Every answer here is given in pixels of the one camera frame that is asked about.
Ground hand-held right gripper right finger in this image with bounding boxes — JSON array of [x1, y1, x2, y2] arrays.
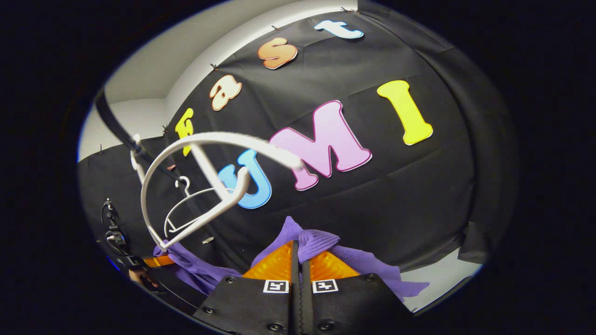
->
[[300, 250, 416, 335]]

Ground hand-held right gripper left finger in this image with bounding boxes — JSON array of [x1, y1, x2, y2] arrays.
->
[[192, 240, 299, 335]]

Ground purple corduroy shirt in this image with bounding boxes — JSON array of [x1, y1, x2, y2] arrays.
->
[[153, 215, 431, 301]]

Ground white plastic clothes hanger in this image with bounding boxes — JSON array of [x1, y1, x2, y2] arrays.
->
[[163, 175, 233, 239], [130, 132, 304, 252]]

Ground black metal clothes rack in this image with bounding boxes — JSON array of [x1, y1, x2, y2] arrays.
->
[[95, 89, 219, 219]]

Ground black backdrop cloth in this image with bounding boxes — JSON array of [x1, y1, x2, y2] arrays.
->
[[77, 0, 520, 298]]

